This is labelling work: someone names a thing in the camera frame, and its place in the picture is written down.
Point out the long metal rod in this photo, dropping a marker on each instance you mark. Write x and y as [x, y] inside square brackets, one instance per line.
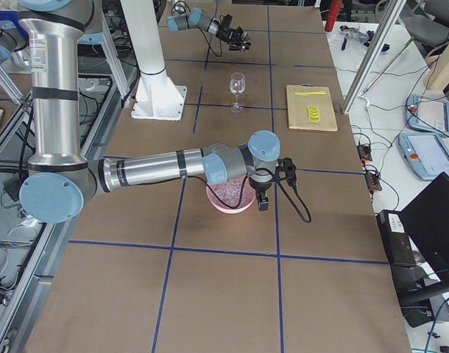
[363, 93]

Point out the blue teach pendant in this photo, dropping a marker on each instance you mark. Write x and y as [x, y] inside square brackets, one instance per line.
[426, 114]
[426, 154]

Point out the black box device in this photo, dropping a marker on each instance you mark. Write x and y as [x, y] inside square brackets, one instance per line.
[396, 243]

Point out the red fire extinguisher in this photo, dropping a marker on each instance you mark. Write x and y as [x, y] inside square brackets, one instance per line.
[332, 14]

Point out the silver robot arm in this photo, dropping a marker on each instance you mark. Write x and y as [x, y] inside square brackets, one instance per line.
[183, 18]
[61, 180]

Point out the blue teach pendant far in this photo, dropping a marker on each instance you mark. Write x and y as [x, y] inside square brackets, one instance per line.
[426, 114]

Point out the bamboo cutting board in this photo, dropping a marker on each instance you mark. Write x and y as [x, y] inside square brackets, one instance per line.
[298, 114]

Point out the blue teach pendant near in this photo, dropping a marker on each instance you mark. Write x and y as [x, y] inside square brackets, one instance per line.
[426, 154]

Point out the white camera mast base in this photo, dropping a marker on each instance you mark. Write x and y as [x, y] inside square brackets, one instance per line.
[157, 97]

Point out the black monitor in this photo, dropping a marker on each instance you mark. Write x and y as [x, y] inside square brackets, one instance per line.
[426, 221]

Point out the pink bowl of ice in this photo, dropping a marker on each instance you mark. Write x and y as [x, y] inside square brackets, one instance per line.
[231, 197]

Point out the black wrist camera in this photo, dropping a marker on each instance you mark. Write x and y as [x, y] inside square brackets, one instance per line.
[286, 170]
[226, 21]

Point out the yellow plastic knife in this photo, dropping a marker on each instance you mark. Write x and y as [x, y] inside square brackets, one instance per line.
[310, 93]

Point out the steel cocktail jigger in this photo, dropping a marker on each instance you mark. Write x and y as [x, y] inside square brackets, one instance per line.
[245, 37]

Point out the aluminium frame post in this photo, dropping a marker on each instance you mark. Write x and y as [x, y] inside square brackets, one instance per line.
[388, 20]

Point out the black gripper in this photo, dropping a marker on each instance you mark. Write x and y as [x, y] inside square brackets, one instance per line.
[224, 32]
[260, 184]

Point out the clear wine glass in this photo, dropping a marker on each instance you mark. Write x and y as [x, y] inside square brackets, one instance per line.
[237, 87]

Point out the lemon slice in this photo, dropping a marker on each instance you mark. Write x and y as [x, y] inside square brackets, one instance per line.
[314, 114]
[312, 111]
[313, 108]
[314, 119]

